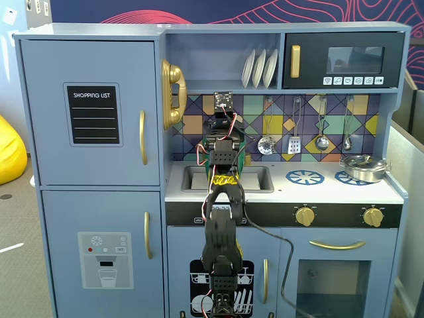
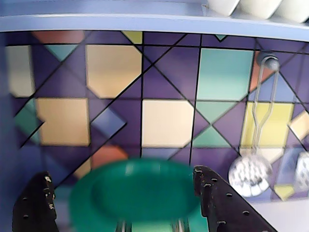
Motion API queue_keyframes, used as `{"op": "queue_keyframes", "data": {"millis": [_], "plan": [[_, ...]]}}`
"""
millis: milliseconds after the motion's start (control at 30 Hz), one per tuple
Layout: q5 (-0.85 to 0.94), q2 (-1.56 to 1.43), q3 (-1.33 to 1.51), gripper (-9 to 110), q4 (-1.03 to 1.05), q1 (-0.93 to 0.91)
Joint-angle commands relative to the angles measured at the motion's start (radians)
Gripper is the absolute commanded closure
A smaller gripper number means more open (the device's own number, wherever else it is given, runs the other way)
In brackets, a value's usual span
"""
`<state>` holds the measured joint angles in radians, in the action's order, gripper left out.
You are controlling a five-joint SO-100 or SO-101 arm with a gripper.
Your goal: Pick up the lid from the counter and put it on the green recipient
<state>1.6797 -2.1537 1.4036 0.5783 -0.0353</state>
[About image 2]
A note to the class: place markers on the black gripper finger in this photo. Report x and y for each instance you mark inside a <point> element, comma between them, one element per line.
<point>224,207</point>
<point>33,207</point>

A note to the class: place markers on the green round lid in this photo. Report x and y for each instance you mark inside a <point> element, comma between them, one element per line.
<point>135,186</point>

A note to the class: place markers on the metal skimmer spoon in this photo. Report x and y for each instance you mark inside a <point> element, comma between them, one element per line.
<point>251,174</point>

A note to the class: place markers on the metal slotted spatula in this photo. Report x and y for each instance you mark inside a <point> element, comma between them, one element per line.
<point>303,171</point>

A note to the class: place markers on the blue toy play kitchen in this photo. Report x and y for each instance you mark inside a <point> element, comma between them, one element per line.
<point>96,24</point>

